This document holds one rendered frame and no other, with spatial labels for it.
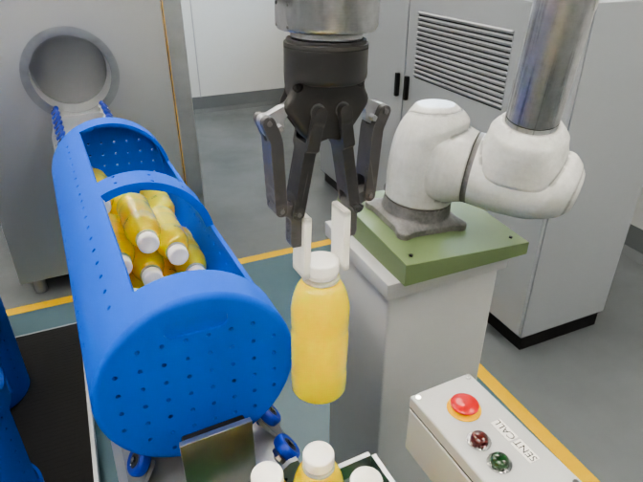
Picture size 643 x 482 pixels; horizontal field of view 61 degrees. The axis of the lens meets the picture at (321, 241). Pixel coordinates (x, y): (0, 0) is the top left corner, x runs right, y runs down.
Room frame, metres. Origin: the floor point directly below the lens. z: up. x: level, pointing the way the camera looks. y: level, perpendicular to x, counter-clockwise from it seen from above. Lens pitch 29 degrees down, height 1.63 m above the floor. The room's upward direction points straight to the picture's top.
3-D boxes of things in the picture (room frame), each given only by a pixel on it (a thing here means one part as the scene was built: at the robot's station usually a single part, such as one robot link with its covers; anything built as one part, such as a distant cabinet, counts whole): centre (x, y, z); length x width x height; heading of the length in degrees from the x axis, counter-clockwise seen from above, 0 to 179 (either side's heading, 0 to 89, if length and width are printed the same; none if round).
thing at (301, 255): (0.48, 0.02, 1.36); 0.03 x 0.01 x 0.07; 26
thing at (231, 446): (0.52, 0.14, 0.99); 0.10 x 0.02 x 0.12; 116
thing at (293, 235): (0.48, 0.04, 1.39); 0.03 x 0.01 x 0.05; 116
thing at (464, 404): (0.50, -0.18, 1.11); 0.04 x 0.04 x 0.01
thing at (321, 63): (0.50, 0.00, 1.51); 0.08 x 0.07 x 0.09; 116
